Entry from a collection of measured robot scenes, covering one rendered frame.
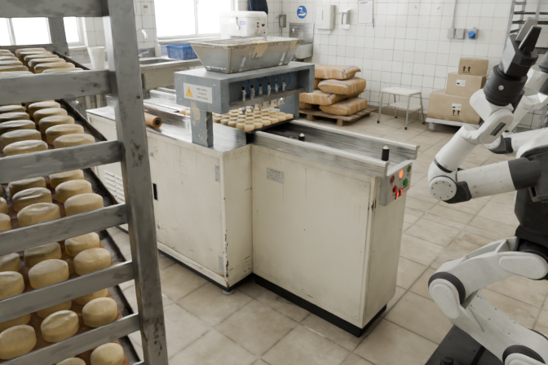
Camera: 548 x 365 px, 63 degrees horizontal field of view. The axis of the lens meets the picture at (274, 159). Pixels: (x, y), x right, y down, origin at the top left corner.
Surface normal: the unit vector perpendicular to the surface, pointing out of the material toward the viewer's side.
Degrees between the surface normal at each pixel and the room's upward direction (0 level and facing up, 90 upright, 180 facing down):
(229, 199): 90
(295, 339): 0
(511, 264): 90
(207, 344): 0
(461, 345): 0
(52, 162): 90
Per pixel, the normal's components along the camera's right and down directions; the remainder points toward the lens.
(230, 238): 0.76, 0.22
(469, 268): -0.66, 0.25
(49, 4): 0.56, 0.28
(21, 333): 0.00, -0.94
